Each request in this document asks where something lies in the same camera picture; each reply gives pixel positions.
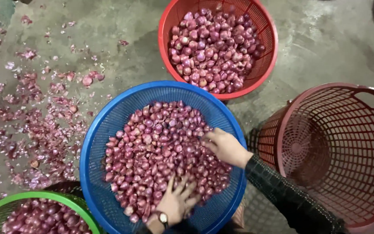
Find person's right hand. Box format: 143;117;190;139
201;128;254;169

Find person's left hand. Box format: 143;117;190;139
155;174;201;226

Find wristwatch with white dial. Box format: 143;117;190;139
152;210;170;230

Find heap of peeled shallots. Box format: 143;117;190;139
104;100;233;224

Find pile of unpeeled shallots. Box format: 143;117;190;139
168;7;266;94

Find blue round plastic basket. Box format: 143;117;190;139
79;80;248;234

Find red round plastic basket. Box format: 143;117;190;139
158;0;279;101

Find dark red laundry basket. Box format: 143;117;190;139
257;82;374;234

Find mound of purple shallots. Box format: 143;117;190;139
1;198;92;234

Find scattered shallot skins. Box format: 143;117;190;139
0;15;130;200

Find green round plastic basket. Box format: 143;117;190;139
0;190;102;234

